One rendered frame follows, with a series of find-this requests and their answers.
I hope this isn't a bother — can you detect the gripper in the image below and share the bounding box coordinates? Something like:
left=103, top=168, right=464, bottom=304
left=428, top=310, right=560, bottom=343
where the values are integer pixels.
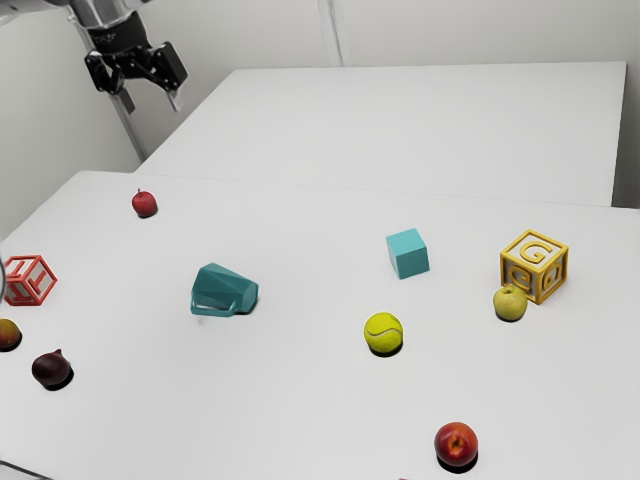
left=83, top=10, right=191, bottom=115

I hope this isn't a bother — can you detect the teal faceted mug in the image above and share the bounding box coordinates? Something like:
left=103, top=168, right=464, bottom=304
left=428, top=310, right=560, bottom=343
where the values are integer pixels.
left=189, top=262, right=260, bottom=318

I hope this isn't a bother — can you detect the small red apple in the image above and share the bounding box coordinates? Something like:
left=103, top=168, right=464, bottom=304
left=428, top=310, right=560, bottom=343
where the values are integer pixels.
left=131, top=188, right=159, bottom=219

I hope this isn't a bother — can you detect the red letter block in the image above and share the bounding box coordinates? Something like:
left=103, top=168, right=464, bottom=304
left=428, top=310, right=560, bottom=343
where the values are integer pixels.
left=2, top=254, right=58, bottom=307

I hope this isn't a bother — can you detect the orange red fruit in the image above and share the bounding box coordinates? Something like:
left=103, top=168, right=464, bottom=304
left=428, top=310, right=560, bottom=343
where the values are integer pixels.
left=0, top=318, right=23, bottom=351

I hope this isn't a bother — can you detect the dark red fig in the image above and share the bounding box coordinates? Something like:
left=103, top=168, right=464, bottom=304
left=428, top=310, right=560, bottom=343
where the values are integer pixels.
left=31, top=348, right=72, bottom=389

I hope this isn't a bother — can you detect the teal cube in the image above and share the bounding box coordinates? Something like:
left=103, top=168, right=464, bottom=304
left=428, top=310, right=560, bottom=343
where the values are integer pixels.
left=385, top=227, right=431, bottom=281

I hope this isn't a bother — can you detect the yellow tennis ball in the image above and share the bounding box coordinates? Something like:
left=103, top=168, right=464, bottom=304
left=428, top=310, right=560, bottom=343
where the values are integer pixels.
left=363, top=311, right=405, bottom=354

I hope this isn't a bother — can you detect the green apple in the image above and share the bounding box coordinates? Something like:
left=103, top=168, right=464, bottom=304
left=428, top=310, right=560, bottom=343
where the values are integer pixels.
left=492, top=285, right=529, bottom=322

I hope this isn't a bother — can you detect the yellow letter block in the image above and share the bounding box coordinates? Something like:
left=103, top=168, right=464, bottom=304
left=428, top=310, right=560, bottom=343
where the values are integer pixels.
left=499, top=228, right=570, bottom=306

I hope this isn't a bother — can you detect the red yellow apple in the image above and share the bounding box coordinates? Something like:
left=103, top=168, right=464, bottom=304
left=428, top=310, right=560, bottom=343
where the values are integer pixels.
left=433, top=421, right=479, bottom=466

